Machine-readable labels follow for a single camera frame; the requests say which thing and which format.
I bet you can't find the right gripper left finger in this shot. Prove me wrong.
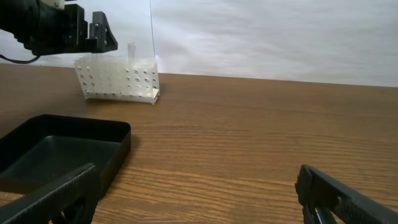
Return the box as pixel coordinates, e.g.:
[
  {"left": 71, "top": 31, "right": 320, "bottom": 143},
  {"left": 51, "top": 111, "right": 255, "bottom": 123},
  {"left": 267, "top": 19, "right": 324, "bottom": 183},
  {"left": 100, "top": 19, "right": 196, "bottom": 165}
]
[{"left": 0, "top": 162, "right": 102, "bottom": 224}]

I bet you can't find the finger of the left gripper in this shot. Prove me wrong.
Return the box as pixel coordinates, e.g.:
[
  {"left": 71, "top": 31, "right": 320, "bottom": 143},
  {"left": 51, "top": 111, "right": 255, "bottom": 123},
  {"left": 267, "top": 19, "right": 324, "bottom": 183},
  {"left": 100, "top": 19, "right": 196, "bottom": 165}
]
[{"left": 89, "top": 11, "right": 119, "bottom": 54}]

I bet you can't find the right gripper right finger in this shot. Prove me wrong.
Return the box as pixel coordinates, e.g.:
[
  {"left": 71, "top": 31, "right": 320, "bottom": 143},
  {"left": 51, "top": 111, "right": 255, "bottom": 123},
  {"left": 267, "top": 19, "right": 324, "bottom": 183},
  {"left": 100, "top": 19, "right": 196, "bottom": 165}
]
[{"left": 294, "top": 164, "right": 398, "bottom": 224}]

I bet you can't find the clear test tube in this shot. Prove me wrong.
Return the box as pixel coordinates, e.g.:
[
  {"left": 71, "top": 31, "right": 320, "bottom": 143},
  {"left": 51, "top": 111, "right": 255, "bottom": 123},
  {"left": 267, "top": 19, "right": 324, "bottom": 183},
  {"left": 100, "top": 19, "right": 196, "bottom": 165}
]
[{"left": 127, "top": 42, "right": 137, "bottom": 63}]

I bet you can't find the white test tube rack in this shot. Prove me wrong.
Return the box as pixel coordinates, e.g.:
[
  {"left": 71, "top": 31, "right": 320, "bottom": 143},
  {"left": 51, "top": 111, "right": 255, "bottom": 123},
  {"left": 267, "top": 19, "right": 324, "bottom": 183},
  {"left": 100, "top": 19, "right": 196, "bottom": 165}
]
[{"left": 73, "top": 54, "right": 160, "bottom": 105}]

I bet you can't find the black tray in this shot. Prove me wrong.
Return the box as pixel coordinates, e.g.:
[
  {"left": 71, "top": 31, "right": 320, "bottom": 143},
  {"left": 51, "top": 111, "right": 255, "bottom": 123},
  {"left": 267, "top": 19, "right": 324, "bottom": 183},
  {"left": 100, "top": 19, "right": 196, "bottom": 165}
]
[{"left": 0, "top": 113, "right": 132, "bottom": 200}]

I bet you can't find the black cable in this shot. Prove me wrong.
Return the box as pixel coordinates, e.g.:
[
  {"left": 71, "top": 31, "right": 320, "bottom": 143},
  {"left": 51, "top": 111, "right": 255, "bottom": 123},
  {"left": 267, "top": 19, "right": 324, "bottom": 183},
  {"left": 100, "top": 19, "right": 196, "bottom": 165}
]
[{"left": 0, "top": 54, "right": 42, "bottom": 65}]

